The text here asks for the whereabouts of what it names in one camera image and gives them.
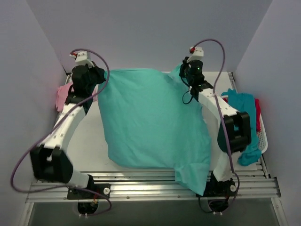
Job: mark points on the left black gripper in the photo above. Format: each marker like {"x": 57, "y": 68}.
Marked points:
{"x": 94, "y": 74}

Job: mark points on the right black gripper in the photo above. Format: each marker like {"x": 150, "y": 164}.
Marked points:
{"x": 184, "y": 70}

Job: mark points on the mint green t-shirt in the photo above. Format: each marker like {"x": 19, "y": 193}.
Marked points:
{"x": 147, "y": 125}

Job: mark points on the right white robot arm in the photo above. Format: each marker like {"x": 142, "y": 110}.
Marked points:
{"x": 234, "y": 133}

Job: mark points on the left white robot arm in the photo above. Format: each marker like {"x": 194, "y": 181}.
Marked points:
{"x": 49, "y": 159}

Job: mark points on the folded pink t-shirt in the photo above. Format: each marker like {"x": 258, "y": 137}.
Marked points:
{"x": 62, "y": 93}

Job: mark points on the teal blue t-shirt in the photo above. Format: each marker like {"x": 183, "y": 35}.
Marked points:
{"x": 249, "y": 155}

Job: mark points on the red t-shirt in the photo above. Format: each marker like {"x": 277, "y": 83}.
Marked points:
{"x": 258, "y": 113}

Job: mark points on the white laundry basket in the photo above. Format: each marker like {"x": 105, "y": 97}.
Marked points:
{"x": 262, "y": 141}

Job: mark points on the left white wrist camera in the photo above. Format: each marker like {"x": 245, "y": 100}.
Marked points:
{"x": 82, "y": 58}

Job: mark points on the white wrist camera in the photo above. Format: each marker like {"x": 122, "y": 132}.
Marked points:
{"x": 82, "y": 58}
{"x": 197, "y": 53}

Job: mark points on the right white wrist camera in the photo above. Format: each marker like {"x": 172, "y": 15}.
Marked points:
{"x": 197, "y": 53}

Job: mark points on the aluminium rail frame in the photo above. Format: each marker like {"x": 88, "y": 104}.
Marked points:
{"x": 149, "y": 197}

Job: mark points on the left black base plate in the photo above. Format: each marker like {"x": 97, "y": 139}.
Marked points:
{"x": 96, "y": 191}

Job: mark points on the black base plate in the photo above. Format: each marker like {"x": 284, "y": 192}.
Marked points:
{"x": 219, "y": 189}
{"x": 96, "y": 191}

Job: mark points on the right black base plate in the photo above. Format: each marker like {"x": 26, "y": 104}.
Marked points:
{"x": 219, "y": 189}

